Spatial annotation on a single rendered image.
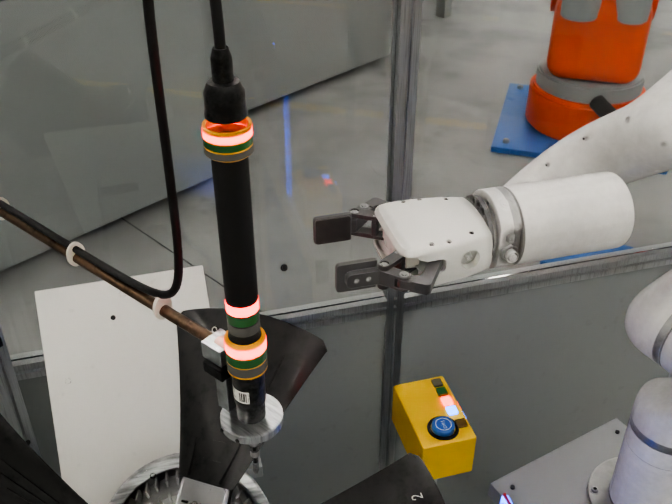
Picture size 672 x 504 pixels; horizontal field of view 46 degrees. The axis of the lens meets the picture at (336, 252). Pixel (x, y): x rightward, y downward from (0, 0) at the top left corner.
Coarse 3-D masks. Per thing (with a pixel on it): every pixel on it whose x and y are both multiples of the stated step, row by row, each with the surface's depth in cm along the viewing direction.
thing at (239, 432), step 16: (208, 336) 86; (208, 352) 86; (224, 352) 85; (208, 368) 86; (224, 368) 85; (224, 384) 87; (224, 400) 88; (272, 400) 90; (224, 416) 88; (272, 416) 88; (224, 432) 88; (240, 432) 86; (256, 432) 86; (272, 432) 87
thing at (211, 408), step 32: (224, 320) 109; (192, 352) 110; (288, 352) 105; (320, 352) 104; (192, 384) 109; (288, 384) 103; (192, 416) 108; (192, 448) 106; (224, 448) 103; (224, 480) 102
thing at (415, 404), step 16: (400, 384) 147; (416, 384) 147; (432, 384) 147; (400, 400) 144; (416, 400) 144; (432, 400) 144; (400, 416) 145; (416, 416) 141; (432, 416) 141; (448, 416) 141; (464, 416) 141; (400, 432) 147; (416, 432) 138; (432, 432) 137; (464, 432) 138; (416, 448) 138; (432, 448) 135; (448, 448) 136; (464, 448) 138; (432, 464) 138; (448, 464) 139; (464, 464) 140
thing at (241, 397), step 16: (224, 64) 65; (208, 80) 66; (224, 80) 65; (208, 96) 66; (224, 96) 65; (240, 96) 66; (208, 112) 67; (224, 112) 66; (240, 112) 67; (240, 384) 84; (256, 384) 84; (240, 400) 85; (256, 400) 85; (240, 416) 87; (256, 416) 87
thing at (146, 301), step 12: (0, 216) 108; (12, 216) 106; (24, 228) 105; (48, 240) 102; (60, 252) 101; (84, 264) 98; (108, 276) 96; (120, 288) 94; (132, 288) 93; (144, 300) 92; (168, 312) 90; (180, 324) 89; (192, 324) 88; (204, 336) 87
